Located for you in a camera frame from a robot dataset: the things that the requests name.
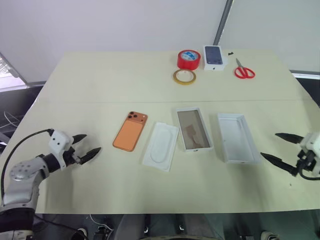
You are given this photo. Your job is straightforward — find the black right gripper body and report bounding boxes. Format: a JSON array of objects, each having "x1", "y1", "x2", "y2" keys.
[{"x1": 295, "y1": 149, "x2": 315, "y2": 174}]

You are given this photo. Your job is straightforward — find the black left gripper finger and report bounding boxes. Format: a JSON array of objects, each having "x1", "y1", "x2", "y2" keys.
[
  {"x1": 72, "y1": 134, "x2": 88, "y2": 144},
  {"x1": 80, "y1": 147, "x2": 102, "y2": 165}
]

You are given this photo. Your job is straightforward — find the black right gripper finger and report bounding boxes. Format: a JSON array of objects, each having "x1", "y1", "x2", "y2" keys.
[
  {"x1": 274, "y1": 132, "x2": 303, "y2": 145},
  {"x1": 260, "y1": 152, "x2": 299, "y2": 178}
]

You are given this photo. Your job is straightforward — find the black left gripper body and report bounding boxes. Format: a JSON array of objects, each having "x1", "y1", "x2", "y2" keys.
[{"x1": 62, "y1": 146, "x2": 84, "y2": 168}]

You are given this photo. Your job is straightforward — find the white box lid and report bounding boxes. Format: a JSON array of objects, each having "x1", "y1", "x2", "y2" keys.
[{"x1": 216, "y1": 112, "x2": 262, "y2": 165}]

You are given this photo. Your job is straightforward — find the white box with brown card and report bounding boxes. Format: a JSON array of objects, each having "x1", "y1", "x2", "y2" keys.
[{"x1": 175, "y1": 107, "x2": 214, "y2": 153}]

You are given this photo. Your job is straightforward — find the sealed white phone box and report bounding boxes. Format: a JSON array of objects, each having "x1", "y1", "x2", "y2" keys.
[{"x1": 202, "y1": 44, "x2": 229, "y2": 72}]

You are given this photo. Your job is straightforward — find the orange smartphone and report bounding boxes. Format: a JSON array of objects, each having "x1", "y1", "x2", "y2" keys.
[{"x1": 112, "y1": 111, "x2": 149, "y2": 153}]

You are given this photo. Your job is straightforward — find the dark cabinet with white strip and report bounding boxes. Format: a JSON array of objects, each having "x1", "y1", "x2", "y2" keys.
[{"x1": 289, "y1": 69, "x2": 320, "y2": 109}]

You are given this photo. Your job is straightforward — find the white moulded insert tray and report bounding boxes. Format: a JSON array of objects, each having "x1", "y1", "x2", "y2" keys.
[{"x1": 142, "y1": 121, "x2": 180, "y2": 173}]

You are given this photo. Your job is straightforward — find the white black shoe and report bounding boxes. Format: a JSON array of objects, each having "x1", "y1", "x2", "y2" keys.
[
  {"x1": 259, "y1": 230, "x2": 279, "y2": 240},
  {"x1": 75, "y1": 226, "x2": 89, "y2": 239}
]

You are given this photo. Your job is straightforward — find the yellow clear tape roll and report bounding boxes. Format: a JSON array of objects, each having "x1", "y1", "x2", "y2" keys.
[{"x1": 172, "y1": 69, "x2": 197, "y2": 86}]

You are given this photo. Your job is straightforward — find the red tape roll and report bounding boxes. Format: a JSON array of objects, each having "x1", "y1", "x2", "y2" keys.
[{"x1": 177, "y1": 49, "x2": 202, "y2": 70}]

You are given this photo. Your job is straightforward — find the grey metal pole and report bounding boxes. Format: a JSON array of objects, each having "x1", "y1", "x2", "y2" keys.
[{"x1": 213, "y1": 0, "x2": 236, "y2": 46}]

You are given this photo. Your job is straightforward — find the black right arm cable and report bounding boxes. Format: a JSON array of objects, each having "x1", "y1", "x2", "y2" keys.
[{"x1": 299, "y1": 173, "x2": 320, "y2": 181}]

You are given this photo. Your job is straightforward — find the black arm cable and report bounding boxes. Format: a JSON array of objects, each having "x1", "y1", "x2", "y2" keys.
[
  {"x1": 299, "y1": 173, "x2": 320, "y2": 181},
  {"x1": 0, "y1": 128, "x2": 54, "y2": 200}
]

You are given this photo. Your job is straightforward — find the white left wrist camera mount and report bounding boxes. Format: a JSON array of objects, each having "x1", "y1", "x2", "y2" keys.
[{"x1": 48, "y1": 129, "x2": 75, "y2": 152}]

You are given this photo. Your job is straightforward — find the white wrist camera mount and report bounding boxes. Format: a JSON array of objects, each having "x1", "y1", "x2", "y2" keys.
[
  {"x1": 48, "y1": 129, "x2": 75, "y2": 152},
  {"x1": 299, "y1": 131, "x2": 320, "y2": 161}
]

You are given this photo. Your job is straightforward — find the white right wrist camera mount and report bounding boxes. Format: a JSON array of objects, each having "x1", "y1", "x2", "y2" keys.
[{"x1": 299, "y1": 131, "x2": 320, "y2": 161}]

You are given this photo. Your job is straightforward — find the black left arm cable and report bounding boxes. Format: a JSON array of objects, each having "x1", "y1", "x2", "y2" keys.
[{"x1": 0, "y1": 128, "x2": 54, "y2": 200}]

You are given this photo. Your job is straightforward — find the thin white cable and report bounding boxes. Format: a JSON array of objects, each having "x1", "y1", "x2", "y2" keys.
[{"x1": 89, "y1": 213, "x2": 112, "y2": 230}]

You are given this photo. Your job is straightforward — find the white loose cables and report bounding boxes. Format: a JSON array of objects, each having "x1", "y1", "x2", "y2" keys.
[{"x1": 0, "y1": 109, "x2": 21, "y2": 131}]

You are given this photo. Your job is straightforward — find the red handled scissors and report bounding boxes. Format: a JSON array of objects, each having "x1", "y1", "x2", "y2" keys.
[{"x1": 234, "y1": 57, "x2": 256, "y2": 80}]

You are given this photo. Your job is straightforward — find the grey window frame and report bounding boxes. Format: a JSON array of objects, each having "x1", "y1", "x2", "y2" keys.
[{"x1": 0, "y1": 51, "x2": 29, "y2": 89}]

